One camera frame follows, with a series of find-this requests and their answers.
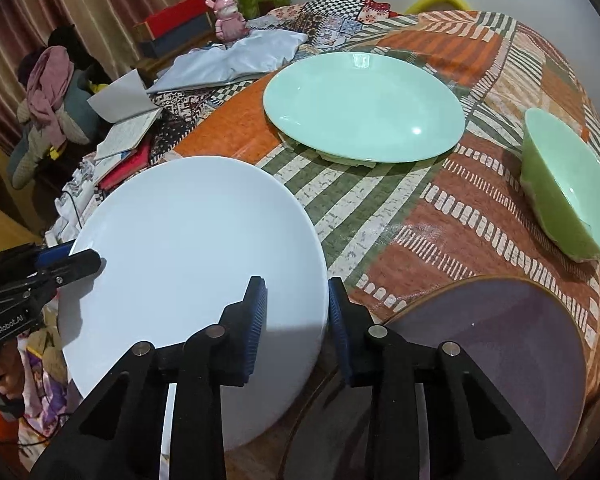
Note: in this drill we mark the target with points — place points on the open notebook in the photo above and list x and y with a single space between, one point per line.
125 130

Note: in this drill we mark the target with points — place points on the purple plate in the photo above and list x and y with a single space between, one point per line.
505 340

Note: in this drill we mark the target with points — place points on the dark grey box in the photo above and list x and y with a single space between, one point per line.
180 40

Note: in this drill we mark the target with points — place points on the pink scarf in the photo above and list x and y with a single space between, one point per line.
47 90

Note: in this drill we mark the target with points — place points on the pink toy figure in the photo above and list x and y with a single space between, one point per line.
227 17

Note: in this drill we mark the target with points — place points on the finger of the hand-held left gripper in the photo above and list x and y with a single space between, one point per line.
52 256
77 266

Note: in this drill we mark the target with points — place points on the orange green patchwork tablecloth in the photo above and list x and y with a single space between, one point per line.
430 220

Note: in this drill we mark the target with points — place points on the white plate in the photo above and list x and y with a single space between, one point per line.
180 240

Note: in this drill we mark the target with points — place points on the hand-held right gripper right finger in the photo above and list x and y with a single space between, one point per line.
337 330

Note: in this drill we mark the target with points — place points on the pale blue shiny cloth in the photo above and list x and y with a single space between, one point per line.
240 55

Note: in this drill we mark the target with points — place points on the checked patchwork quilt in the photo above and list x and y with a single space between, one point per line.
330 25

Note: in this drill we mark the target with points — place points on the red book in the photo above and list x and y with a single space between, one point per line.
130 165

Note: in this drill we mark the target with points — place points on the red box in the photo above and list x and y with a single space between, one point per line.
175 17

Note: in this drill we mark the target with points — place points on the pale green plate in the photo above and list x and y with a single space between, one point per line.
360 105
555 180

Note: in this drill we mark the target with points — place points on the purple printed cloth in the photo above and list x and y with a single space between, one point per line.
45 375

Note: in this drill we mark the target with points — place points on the pile of clothes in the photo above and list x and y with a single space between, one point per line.
77 105

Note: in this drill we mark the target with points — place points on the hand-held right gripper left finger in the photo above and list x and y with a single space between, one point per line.
255 330

